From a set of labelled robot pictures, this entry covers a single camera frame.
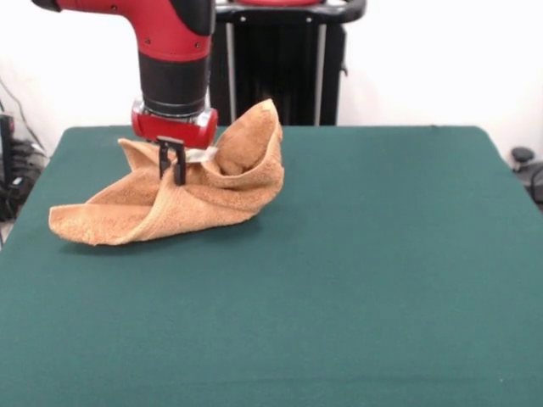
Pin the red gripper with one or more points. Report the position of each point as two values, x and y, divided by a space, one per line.
178 129

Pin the orange terry towel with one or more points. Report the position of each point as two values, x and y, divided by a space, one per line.
203 199

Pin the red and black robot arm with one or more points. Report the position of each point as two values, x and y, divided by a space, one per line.
169 55

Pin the red robot base disc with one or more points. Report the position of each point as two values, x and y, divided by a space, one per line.
280 1

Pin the black electrical box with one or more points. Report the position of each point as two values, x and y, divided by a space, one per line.
6 140

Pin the dark green table cloth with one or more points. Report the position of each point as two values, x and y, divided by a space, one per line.
382 297

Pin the black office chair base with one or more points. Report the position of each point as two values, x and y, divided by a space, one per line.
522 154

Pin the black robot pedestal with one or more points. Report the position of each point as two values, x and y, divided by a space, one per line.
288 63

